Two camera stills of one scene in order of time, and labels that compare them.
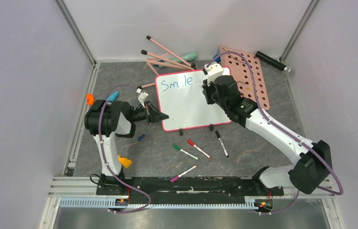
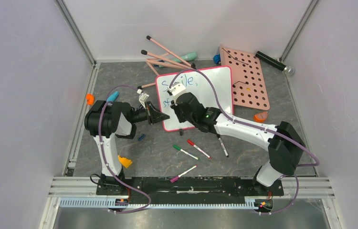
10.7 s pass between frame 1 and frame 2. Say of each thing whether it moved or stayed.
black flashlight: stayed
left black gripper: stayed
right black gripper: moved
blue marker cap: stayed
